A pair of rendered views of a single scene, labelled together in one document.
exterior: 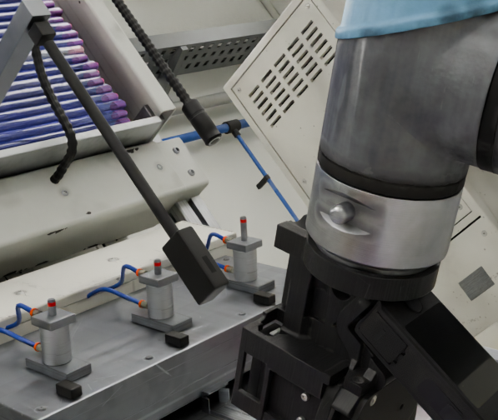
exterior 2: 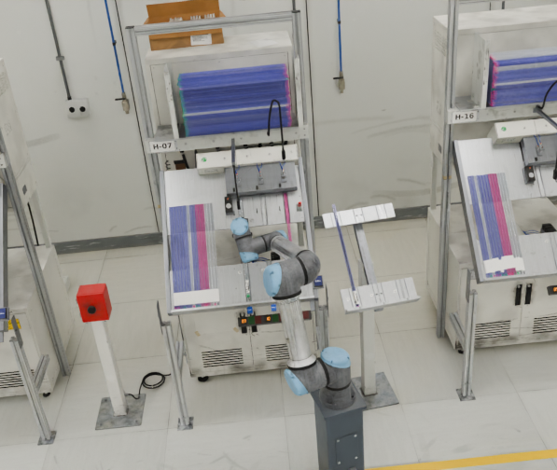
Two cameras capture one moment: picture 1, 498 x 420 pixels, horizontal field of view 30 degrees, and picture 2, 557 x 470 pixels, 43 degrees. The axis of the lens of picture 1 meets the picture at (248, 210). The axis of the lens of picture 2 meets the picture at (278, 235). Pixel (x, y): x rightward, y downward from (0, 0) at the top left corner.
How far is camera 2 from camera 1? 2.96 m
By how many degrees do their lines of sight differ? 63
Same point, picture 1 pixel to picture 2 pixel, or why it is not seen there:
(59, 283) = (254, 157)
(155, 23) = not seen: outside the picture
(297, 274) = not seen: hidden behind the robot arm
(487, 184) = (460, 130)
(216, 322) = (267, 186)
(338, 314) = not seen: hidden behind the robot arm
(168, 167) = (298, 132)
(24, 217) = (257, 139)
